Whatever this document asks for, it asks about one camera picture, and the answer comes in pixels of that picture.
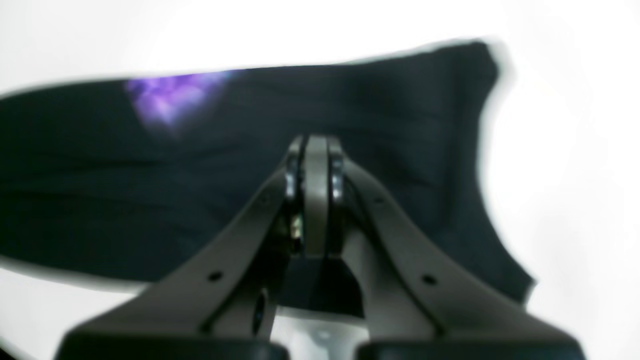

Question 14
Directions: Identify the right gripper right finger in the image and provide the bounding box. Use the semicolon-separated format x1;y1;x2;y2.
317;136;585;360

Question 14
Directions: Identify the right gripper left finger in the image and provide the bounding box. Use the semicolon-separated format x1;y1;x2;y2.
55;136;313;360

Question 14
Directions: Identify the black T-shirt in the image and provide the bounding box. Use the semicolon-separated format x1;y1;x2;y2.
0;40;533;305

